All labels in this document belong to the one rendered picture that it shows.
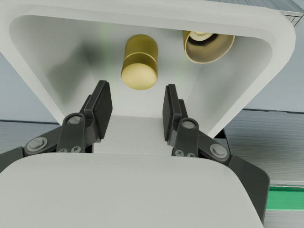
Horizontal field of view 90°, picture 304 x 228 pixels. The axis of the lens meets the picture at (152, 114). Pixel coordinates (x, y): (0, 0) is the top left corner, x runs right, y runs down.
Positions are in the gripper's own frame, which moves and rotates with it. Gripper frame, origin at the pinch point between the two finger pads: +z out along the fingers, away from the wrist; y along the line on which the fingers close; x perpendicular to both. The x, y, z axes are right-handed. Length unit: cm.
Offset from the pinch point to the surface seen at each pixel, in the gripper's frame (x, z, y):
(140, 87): -0.3, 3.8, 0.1
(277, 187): -15.0, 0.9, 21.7
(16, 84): -5.9, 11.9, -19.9
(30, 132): -17.4, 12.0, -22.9
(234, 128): -9.8, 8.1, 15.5
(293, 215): -15.1, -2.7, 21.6
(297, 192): -14.1, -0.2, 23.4
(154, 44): 3.0, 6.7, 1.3
